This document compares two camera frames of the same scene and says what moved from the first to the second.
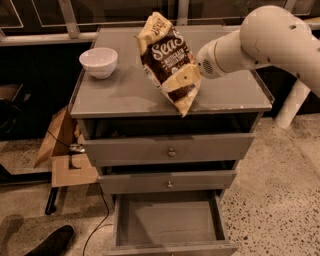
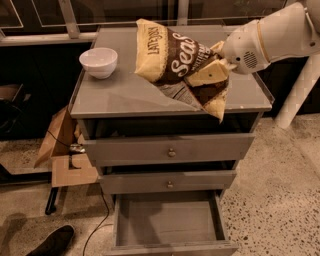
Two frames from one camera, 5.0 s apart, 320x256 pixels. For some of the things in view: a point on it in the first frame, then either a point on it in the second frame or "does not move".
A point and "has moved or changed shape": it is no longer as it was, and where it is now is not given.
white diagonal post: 291,104 does not move
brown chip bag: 169,61 has moved or changed shape
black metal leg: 50,207 does not move
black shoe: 55,244 does not move
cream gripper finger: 184,76 → 212,72
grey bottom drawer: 170,223 does not move
